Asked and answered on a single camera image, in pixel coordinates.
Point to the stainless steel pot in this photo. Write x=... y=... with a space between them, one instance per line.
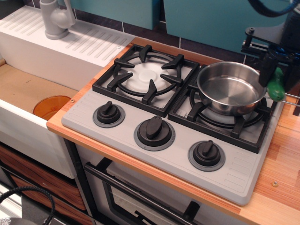
x=230 y=88

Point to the teal cabinet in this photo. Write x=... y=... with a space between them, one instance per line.
x=219 y=23
x=141 y=13

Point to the black right stove knob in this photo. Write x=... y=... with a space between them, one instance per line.
x=206 y=156

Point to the black burner grate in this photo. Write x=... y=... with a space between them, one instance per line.
x=146 y=79
x=246 y=131

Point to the wood grain drawer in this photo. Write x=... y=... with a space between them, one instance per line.
x=24 y=171

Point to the black stove knob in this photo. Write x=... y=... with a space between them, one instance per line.
x=108 y=115
x=154 y=134
x=206 y=156

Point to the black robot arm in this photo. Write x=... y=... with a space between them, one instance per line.
x=292 y=11

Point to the teal cabinet right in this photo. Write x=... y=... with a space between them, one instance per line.
x=219 y=23

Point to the black left stove knob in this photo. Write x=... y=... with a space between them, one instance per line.
x=108 y=115

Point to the black left burner grate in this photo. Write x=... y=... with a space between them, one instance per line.
x=146 y=79

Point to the orange plastic plate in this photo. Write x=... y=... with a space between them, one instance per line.
x=49 y=106

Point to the black middle stove knob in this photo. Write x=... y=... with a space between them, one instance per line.
x=154 y=134

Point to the oven door with window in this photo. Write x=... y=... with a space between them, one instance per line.
x=131 y=198

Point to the teal cabinet left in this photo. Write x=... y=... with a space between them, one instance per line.
x=141 y=13

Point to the black right burner grate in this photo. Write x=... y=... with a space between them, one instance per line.
x=246 y=131

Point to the grey toy faucet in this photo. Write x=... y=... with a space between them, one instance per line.
x=57 y=21

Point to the green toy pickle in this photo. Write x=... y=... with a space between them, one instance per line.
x=275 y=87

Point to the black oven door handle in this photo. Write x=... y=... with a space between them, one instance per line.
x=100 y=171

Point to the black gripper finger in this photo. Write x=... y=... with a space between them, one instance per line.
x=292 y=76
x=269 y=62

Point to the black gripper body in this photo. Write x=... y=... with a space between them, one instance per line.
x=274 y=45

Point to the grey toy stove top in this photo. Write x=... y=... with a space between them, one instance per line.
x=234 y=181

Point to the white toy sink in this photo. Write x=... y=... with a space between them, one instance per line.
x=33 y=67

